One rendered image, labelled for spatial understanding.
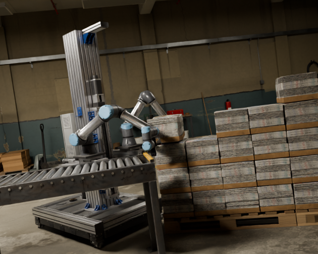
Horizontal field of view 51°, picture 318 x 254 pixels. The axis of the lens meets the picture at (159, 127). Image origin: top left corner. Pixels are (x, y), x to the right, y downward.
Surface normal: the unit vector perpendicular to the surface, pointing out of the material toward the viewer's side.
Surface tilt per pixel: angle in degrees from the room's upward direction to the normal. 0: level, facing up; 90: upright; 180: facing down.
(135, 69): 90
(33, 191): 90
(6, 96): 90
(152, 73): 90
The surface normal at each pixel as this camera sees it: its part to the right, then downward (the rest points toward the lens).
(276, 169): -0.19, 0.07
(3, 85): 0.15, 0.04
